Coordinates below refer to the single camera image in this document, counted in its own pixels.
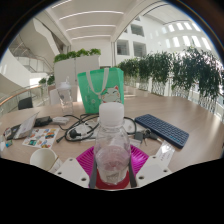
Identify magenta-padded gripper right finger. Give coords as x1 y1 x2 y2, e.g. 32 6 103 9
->
128 144 173 188

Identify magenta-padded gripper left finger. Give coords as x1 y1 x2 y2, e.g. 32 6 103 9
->
54 146 99 189

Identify clear white-capped water bottle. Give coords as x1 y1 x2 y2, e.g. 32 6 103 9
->
94 102 132 186

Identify wooden stirrer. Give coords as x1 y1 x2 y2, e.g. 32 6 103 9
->
49 155 60 169

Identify white grid-pattern mug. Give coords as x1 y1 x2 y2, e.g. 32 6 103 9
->
29 147 64 174

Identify bunch of keys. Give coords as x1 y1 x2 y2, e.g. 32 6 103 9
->
134 128 161 145

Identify dark blue keyboard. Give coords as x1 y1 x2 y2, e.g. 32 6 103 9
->
134 113 190 150

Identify colourful sticker sheet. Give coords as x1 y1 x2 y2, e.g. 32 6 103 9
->
21 127 60 150

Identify white adapter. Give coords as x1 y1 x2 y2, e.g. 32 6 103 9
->
52 116 70 126

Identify black pouch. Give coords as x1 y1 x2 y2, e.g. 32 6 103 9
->
33 115 54 128

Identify white office chair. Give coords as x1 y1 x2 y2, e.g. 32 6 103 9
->
49 88 63 106

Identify black office chair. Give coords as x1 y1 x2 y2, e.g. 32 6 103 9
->
17 96 34 111

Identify green cat-print tote bag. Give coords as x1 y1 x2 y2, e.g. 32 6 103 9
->
77 67 125 115

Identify glass railing with wooden handrail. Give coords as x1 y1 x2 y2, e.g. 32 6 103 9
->
0 83 44 116

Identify planter with green plants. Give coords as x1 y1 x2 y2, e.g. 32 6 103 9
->
38 74 56 92

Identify white two-door cabinet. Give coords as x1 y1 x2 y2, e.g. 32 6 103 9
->
53 54 102 103

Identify row of green hedge plants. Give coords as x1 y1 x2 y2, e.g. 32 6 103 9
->
117 46 224 114

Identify green plants on cabinet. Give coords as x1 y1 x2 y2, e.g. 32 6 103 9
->
53 48 102 64

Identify ceiling strip lights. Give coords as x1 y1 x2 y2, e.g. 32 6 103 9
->
49 0 125 41

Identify tangled black cables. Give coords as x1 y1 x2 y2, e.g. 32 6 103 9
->
55 113 138 143

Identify clear bottle with handle lid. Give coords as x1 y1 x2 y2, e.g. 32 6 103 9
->
56 79 74 116

